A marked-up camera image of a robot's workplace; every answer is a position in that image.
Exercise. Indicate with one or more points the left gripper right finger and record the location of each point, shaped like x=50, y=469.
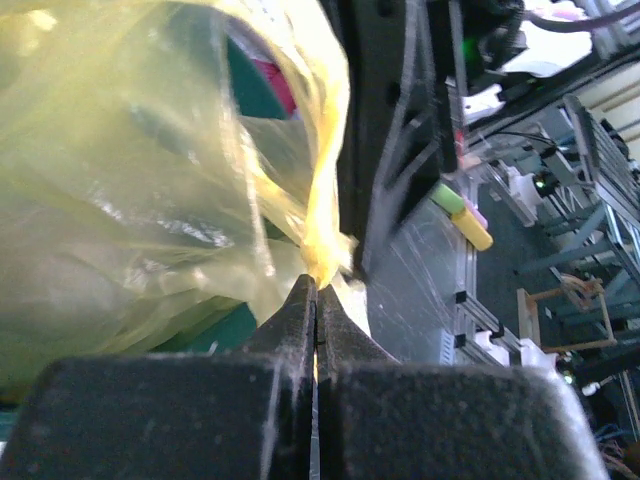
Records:
x=383, y=419

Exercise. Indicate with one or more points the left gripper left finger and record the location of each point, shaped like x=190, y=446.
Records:
x=246, y=414

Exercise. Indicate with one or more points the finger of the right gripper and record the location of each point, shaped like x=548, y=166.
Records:
x=403, y=125

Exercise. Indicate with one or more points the yellow trash bag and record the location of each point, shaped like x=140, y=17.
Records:
x=136, y=200

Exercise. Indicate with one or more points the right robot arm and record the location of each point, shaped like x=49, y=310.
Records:
x=521, y=48

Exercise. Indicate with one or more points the teal trash bin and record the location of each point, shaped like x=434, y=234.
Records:
x=254, y=97

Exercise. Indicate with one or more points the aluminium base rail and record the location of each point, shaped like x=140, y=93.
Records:
x=480, y=337

